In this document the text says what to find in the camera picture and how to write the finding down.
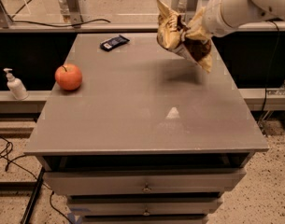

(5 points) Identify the white pump bottle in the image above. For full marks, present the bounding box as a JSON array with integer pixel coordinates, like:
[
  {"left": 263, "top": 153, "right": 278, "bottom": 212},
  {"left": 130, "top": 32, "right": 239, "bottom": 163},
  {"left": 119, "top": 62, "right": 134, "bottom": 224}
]
[{"left": 4, "top": 68, "right": 28, "bottom": 100}]

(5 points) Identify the red apple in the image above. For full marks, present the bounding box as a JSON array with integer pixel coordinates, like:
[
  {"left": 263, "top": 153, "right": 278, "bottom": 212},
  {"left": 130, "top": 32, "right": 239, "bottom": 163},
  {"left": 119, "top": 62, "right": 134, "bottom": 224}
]
[{"left": 55, "top": 63, "right": 82, "bottom": 91}]

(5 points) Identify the grey drawer cabinet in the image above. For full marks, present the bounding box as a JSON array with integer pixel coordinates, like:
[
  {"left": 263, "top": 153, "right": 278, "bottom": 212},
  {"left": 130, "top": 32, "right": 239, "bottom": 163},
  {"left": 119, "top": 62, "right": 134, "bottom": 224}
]
[{"left": 26, "top": 34, "right": 267, "bottom": 224}]

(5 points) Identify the black floor rail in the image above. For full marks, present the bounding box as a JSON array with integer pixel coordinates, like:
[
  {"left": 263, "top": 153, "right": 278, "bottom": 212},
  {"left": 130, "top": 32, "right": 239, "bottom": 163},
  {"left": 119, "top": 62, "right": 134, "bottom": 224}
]
[{"left": 20, "top": 168, "right": 45, "bottom": 224}]

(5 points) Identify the grey drawer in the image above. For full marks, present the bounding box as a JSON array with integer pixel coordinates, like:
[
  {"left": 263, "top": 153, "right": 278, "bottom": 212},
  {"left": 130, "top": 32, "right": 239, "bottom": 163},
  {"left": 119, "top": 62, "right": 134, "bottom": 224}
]
[
  {"left": 44, "top": 168, "right": 246, "bottom": 196},
  {"left": 67, "top": 198, "right": 222, "bottom": 216}
]

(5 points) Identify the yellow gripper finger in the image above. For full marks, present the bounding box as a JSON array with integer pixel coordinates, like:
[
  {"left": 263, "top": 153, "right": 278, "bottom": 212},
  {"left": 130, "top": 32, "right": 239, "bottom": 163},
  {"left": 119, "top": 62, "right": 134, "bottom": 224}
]
[{"left": 185, "top": 7, "right": 212, "bottom": 41}]

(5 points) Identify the upper grey drawer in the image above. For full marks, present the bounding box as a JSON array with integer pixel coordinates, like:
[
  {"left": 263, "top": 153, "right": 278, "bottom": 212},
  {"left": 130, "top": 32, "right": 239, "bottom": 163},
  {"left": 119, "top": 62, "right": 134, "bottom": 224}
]
[{"left": 44, "top": 168, "right": 246, "bottom": 196}]

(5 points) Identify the lower grey drawer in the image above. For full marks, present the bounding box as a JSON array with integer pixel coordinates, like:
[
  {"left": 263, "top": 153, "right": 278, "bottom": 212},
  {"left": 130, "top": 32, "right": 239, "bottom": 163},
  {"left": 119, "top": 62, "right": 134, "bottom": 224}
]
[{"left": 67, "top": 198, "right": 222, "bottom": 216}]

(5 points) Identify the blueberry rxbar wrapper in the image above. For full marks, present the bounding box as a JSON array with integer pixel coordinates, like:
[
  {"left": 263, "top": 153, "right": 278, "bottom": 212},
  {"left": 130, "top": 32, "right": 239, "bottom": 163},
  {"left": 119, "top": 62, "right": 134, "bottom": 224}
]
[{"left": 100, "top": 35, "right": 129, "bottom": 51}]

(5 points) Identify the black cable on ledge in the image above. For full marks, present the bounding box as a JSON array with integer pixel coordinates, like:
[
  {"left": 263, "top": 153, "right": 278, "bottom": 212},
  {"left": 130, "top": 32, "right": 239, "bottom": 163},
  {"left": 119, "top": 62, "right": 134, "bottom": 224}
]
[{"left": 10, "top": 18, "right": 112, "bottom": 29}]

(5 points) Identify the left metal bracket post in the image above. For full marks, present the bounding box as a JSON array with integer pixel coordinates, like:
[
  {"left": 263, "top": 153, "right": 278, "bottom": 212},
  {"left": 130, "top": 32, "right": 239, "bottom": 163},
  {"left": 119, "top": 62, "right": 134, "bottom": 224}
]
[{"left": 57, "top": 0, "right": 83, "bottom": 28}]

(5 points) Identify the far left metal bracket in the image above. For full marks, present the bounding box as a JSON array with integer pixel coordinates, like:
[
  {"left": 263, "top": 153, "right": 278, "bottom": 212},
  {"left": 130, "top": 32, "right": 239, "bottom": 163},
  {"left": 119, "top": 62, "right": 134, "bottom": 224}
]
[{"left": 0, "top": 0, "right": 13, "bottom": 28}]

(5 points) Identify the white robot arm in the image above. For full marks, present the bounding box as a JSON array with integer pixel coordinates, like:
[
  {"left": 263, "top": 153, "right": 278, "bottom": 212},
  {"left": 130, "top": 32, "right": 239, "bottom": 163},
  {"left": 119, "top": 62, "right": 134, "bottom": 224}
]
[{"left": 185, "top": 0, "right": 285, "bottom": 40}]

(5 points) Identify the brown chip bag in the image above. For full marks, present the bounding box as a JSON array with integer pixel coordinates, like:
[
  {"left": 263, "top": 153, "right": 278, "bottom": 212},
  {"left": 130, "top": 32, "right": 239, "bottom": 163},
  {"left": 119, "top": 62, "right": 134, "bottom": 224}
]
[{"left": 156, "top": 0, "right": 212, "bottom": 73}]

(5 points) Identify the black floor cable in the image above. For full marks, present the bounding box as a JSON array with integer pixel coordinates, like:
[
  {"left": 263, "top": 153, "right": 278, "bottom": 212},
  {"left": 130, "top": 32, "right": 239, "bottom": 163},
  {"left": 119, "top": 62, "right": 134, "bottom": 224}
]
[{"left": 0, "top": 128, "right": 75, "bottom": 224}]

